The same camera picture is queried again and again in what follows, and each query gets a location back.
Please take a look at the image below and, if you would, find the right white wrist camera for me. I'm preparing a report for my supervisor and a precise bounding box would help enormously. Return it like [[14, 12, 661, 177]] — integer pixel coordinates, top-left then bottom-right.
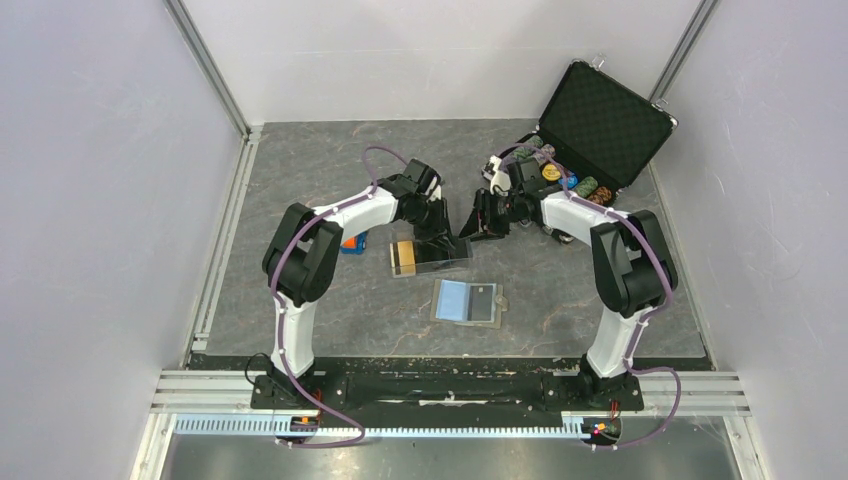
[[481, 155, 511, 196]]

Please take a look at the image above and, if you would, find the black poker chip case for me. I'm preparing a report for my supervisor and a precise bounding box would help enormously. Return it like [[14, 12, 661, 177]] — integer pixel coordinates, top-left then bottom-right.
[[519, 60, 677, 206]]

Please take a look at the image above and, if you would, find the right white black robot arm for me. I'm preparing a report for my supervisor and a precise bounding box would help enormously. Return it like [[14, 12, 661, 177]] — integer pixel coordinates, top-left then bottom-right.
[[460, 155, 678, 408]]

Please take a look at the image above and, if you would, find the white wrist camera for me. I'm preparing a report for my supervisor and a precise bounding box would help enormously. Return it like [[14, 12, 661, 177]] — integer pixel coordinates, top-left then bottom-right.
[[481, 155, 511, 196], [426, 178, 442, 202]]

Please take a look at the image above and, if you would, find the dark credit card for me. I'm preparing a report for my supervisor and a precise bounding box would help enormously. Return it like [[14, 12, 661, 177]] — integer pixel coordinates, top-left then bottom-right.
[[467, 284, 497, 323]]

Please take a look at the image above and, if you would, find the green poker chip row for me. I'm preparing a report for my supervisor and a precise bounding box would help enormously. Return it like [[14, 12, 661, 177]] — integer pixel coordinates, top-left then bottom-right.
[[511, 135, 544, 160]]

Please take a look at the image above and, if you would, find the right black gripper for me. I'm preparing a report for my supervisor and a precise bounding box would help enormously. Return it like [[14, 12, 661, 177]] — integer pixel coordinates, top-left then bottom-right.
[[459, 188, 523, 242]]

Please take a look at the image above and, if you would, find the aluminium frame rail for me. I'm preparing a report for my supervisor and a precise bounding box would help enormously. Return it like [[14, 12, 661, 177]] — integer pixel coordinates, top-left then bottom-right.
[[129, 0, 266, 480]]

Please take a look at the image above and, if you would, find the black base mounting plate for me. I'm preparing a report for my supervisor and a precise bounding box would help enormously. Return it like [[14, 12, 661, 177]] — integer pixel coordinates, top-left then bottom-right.
[[250, 357, 645, 428]]

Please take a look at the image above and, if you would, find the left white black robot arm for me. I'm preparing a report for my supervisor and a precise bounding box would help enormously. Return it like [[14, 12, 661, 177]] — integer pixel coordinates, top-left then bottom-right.
[[261, 159, 471, 408]]

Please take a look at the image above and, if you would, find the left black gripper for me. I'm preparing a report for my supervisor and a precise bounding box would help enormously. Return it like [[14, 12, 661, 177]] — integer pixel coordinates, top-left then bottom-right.
[[404, 197, 458, 253]]

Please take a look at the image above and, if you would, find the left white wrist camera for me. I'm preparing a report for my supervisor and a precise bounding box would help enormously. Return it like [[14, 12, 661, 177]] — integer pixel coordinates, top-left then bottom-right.
[[426, 178, 442, 202]]

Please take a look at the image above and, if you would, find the orange blue small object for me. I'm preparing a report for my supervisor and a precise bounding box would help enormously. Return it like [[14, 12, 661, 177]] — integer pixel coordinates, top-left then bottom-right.
[[340, 232, 368, 255]]

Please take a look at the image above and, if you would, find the blue dealer chip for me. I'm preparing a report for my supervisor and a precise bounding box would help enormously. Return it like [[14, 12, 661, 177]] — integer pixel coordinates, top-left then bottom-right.
[[559, 173, 579, 190]]

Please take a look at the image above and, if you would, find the yellow dealer chip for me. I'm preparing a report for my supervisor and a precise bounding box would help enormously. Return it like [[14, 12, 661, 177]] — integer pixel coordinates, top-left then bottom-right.
[[542, 162, 563, 183]]

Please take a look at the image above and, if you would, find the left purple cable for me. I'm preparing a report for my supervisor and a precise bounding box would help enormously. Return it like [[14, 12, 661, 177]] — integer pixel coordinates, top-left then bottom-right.
[[268, 145, 412, 450]]

